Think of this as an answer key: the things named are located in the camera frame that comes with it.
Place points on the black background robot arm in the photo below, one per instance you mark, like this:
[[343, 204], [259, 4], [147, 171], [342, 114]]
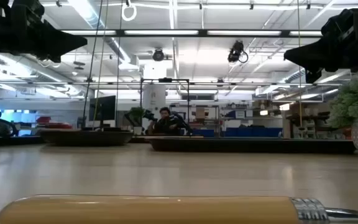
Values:
[[149, 115], [183, 124]]

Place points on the metal storage shelf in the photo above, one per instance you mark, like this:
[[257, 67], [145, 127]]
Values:
[[244, 109]]

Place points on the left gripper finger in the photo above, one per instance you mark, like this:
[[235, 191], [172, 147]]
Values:
[[61, 42]]

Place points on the black ceiling fixture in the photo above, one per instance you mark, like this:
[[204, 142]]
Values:
[[158, 55]]

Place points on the black overhead camera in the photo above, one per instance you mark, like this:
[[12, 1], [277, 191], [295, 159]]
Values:
[[235, 51]]

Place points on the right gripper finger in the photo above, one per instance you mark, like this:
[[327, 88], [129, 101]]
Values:
[[315, 57]]

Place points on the black overhead frame beam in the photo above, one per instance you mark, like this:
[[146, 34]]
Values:
[[202, 32]]

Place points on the red storage bins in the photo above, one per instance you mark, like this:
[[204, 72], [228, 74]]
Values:
[[53, 124]]

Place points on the black monitor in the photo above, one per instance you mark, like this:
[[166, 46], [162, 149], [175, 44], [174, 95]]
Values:
[[102, 110]]

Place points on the black round plate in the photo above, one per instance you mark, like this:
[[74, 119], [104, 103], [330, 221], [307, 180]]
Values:
[[85, 138]]

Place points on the white round column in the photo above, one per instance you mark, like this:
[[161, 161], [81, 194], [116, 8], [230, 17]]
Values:
[[154, 99]]

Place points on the blue storage bin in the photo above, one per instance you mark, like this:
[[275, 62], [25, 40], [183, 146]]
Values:
[[253, 132], [204, 132]]

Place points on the small background potted plant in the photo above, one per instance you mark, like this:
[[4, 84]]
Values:
[[136, 116]]

